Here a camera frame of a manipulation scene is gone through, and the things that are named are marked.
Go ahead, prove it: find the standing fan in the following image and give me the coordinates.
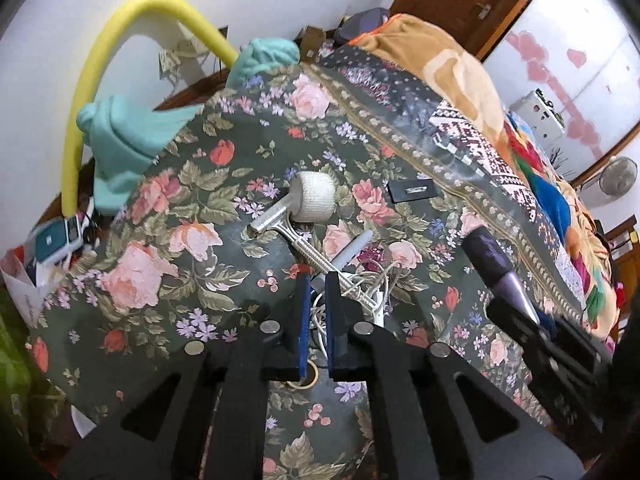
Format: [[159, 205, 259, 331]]
[[597, 156, 638, 196]]

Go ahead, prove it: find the small black box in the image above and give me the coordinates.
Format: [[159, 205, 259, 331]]
[[387, 180, 437, 204]]

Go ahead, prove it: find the white plastic bag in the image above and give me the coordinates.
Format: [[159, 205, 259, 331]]
[[0, 247, 51, 326]]

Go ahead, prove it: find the grey pen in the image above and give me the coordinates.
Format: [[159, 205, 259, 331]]
[[330, 230, 376, 273]]

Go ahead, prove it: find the teal cloth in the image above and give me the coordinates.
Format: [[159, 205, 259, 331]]
[[227, 37, 301, 88], [77, 96, 203, 213]]

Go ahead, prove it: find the teal small box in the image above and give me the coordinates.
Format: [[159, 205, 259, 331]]
[[35, 220, 83, 263]]

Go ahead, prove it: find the patchwork bed sheet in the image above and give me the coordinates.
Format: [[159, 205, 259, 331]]
[[315, 42, 576, 271]]

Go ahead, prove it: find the grey purple bag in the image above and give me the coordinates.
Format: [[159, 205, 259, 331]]
[[334, 7, 391, 46]]

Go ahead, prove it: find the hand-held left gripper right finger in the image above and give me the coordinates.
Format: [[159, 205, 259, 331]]
[[325, 271, 587, 480]]

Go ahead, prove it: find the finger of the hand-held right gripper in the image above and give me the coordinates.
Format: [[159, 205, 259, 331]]
[[462, 226, 542, 323]]

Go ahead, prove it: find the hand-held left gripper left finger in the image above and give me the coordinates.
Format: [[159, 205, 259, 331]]
[[60, 274, 313, 480]]

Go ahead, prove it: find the orange colourful blanket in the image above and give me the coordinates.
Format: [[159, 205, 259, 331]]
[[350, 12, 621, 341]]

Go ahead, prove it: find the white small appliance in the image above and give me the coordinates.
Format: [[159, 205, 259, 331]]
[[510, 89, 568, 138]]

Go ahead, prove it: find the yellow foam tube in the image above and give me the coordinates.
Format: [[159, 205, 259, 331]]
[[61, 0, 240, 216]]

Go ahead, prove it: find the brown tape roll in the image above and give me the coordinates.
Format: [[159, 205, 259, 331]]
[[285, 357, 323, 391]]

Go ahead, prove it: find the dark floral blanket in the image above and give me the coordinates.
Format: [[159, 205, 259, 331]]
[[25, 45, 601, 480]]

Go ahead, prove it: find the white bandage roll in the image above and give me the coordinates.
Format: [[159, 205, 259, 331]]
[[290, 171, 337, 223]]

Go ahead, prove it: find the white disposable razor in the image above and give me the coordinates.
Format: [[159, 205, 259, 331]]
[[249, 195, 381, 311]]

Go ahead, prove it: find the cardboard box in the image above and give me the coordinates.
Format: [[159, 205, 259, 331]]
[[295, 26, 328, 58]]

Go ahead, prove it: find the dark wooden bed frame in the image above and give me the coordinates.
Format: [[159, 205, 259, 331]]
[[155, 67, 236, 111]]

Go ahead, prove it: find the white cable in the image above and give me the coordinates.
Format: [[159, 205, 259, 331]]
[[307, 260, 401, 361]]

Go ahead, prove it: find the wardrobe with heart stickers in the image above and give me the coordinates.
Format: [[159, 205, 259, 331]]
[[475, 0, 640, 196]]

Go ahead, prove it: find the brown wooden furniture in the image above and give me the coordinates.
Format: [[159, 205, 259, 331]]
[[605, 215, 640, 311]]

